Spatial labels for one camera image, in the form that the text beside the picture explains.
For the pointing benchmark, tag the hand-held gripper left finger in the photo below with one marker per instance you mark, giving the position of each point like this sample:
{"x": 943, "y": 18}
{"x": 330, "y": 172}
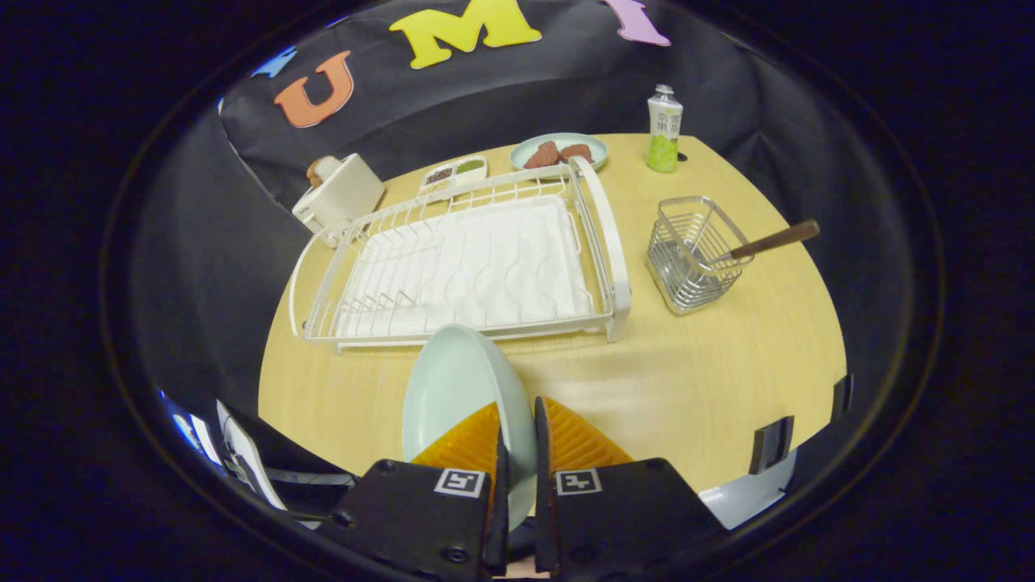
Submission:
{"x": 497, "y": 525}

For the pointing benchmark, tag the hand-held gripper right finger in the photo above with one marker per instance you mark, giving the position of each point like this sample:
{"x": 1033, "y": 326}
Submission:
{"x": 543, "y": 517}

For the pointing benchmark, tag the pale green plate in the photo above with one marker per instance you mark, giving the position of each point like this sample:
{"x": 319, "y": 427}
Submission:
{"x": 453, "y": 388}

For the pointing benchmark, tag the pale green serving dish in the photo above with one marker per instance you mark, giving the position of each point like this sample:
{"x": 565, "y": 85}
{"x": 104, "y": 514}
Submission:
{"x": 524, "y": 150}

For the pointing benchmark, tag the white rounded object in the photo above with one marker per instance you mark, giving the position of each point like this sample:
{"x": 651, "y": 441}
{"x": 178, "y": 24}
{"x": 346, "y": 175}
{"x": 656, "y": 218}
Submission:
{"x": 748, "y": 497}

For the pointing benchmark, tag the black table clamp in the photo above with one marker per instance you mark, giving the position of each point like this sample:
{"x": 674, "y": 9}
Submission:
{"x": 842, "y": 398}
{"x": 772, "y": 444}

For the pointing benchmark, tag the white ribbed drain tray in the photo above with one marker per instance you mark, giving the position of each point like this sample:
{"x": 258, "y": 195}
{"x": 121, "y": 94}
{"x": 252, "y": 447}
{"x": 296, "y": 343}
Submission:
{"x": 485, "y": 267}

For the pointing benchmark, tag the white desk device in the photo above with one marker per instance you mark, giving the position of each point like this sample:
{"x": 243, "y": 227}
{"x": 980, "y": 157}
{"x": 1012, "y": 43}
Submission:
{"x": 242, "y": 453}

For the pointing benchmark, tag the white divided condiment tray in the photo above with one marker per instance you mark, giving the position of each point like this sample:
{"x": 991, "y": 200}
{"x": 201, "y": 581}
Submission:
{"x": 453, "y": 172}

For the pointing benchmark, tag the brown meat piece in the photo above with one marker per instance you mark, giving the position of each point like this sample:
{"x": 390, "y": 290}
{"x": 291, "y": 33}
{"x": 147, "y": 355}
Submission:
{"x": 576, "y": 152}
{"x": 543, "y": 155}

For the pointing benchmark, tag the white toaster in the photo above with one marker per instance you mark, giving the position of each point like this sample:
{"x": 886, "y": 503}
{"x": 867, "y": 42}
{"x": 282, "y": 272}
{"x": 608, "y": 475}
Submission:
{"x": 344, "y": 194}

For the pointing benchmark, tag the brown toast slice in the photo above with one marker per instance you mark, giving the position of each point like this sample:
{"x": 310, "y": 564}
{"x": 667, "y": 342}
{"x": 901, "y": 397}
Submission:
{"x": 322, "y": 170}

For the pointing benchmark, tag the green tea bottle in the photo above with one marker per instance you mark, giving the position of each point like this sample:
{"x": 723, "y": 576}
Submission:
{"x": 665, "y": 137}

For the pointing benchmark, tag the black backdrop cloth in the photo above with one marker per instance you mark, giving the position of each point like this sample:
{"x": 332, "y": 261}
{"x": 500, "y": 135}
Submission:
{"x": 485, "y": 97}

